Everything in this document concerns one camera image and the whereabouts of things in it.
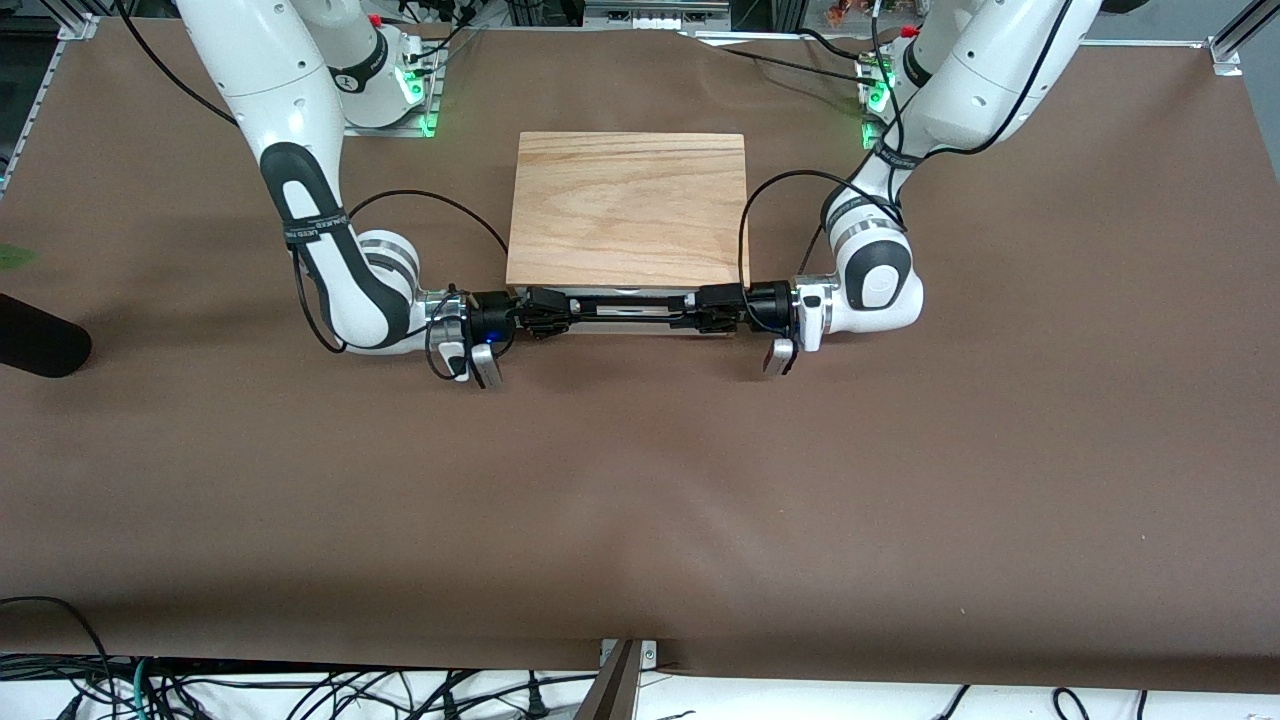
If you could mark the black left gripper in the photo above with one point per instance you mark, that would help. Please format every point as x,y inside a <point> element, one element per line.
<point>767,304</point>

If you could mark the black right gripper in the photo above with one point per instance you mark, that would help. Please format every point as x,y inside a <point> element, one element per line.
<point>493,314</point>

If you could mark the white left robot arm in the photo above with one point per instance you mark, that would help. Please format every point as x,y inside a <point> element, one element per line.
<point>1000,80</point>

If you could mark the wooden drawer cabinet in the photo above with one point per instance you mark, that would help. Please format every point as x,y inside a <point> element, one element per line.
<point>628,210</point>

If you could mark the brown paper table cover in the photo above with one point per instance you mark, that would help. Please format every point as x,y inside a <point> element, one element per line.
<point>640,480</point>

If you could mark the grey metal rack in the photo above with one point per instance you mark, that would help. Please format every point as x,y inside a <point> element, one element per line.
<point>655,12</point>

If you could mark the black cylinder object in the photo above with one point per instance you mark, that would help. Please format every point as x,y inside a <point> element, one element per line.
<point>35,345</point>

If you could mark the green leaf-shaped object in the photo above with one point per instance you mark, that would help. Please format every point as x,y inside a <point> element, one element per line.
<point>15,257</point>

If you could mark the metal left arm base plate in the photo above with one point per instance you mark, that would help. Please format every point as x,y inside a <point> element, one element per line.
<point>870,130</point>

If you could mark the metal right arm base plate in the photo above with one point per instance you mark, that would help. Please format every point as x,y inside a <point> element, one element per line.
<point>425,110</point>

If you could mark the silver metal bracket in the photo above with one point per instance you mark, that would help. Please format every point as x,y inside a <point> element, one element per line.
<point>648,654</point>

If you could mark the dark grey camera stand pole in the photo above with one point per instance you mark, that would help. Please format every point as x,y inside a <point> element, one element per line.
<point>612,690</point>

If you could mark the aluminium corner bracket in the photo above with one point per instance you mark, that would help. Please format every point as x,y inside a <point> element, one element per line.
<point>75,25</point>
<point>1228,55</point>

